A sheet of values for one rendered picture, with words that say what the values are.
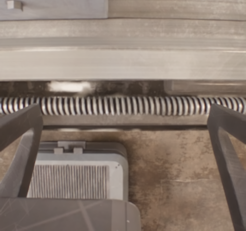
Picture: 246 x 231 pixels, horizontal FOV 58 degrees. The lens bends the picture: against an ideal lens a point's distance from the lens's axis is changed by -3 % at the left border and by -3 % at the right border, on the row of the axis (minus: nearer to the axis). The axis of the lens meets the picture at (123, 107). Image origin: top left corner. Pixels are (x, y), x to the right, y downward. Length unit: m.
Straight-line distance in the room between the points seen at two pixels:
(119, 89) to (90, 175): 0.42
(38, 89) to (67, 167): 0.37
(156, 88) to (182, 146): 0.56
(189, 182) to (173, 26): 1.09
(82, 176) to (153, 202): 0.52
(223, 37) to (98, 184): 0.81
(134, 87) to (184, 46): 0.46
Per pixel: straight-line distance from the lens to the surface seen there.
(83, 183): 1.05
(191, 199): 1.43
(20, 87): 0.88
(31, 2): 0.33
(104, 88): 0.80
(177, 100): 0.50
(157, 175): 1.32
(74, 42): 0.37
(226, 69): 0.41
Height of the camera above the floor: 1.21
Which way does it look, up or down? 84 degrees down
